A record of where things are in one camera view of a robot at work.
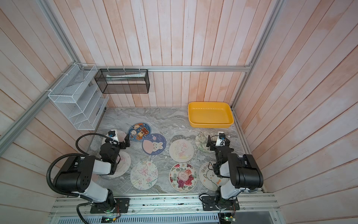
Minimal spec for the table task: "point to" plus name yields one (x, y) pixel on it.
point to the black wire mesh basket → (123, 80)
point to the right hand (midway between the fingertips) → (216, 134)
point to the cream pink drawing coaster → (181, 150)
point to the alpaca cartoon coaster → (209, 179)
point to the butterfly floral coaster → (144, 175)
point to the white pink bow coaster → (123, 166)
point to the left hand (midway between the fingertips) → (122, 135)
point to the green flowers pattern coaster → (201, 140)
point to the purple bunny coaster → (154, 144)
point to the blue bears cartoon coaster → (137, 131)
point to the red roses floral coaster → (183, 177)
